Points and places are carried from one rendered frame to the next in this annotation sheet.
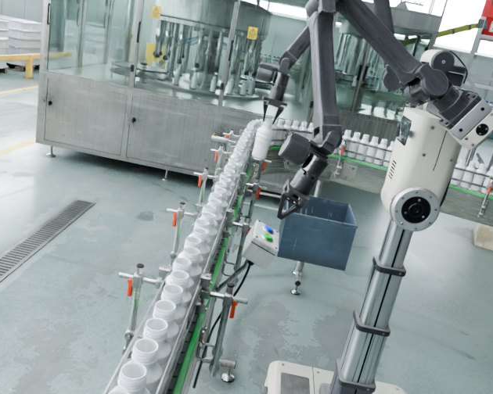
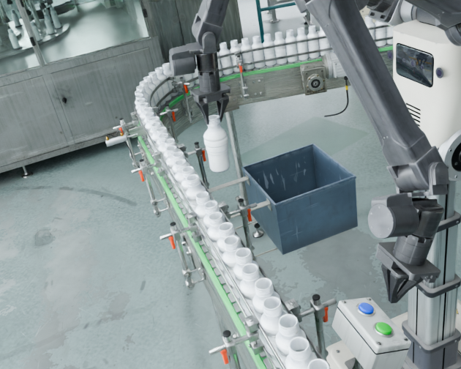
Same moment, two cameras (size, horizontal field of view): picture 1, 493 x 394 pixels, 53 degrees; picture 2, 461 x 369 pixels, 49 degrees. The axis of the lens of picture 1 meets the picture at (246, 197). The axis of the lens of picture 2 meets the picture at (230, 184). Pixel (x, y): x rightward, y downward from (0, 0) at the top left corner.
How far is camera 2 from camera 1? 0.82 m
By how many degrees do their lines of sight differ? 19
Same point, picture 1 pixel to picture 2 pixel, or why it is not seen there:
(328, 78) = (388, 87)
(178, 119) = (4, 105)
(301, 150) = (410, 217)
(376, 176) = (287, 77)
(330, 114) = (416, 139)
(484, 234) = not seen: hidden behind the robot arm
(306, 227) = (302, 209)
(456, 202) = not seen: hidden behind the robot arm
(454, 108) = not seen: outside the picture
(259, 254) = (390, 359)
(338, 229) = (336, 190)
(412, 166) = (454, 110)
